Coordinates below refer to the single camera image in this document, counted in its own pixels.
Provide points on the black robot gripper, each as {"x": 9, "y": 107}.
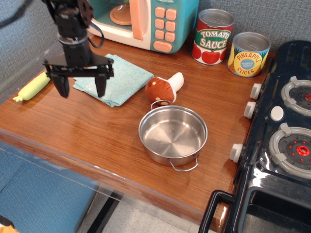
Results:
{"x": 78, "y": 60}

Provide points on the teal cloth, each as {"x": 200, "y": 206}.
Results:
{"x": 128, "y": 79}

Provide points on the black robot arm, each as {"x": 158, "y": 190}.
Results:
{"x": 73, "y": 18}

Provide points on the brown plush mushroom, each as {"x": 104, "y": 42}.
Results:
{"x": 162, "y": 91}

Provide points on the teal toy microwave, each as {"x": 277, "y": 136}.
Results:
{"x": 157, "y": 25}

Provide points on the stainless steel pot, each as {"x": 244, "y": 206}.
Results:
{"x": 173, "y": 135}

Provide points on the tomato sauce can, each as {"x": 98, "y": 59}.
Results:
{"x": 213, "y": 32}

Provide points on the orange object at corner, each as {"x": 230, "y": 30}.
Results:
{"x": 7, "y": 226}

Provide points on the pineapple slices can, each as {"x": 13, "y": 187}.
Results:
{"x": 248, "y": 54}

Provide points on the black toy stove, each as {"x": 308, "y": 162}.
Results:
{"x": 272, "y": 191}

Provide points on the spoon with yellow-green handle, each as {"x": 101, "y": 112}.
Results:
{"x": 32, "y": 88}

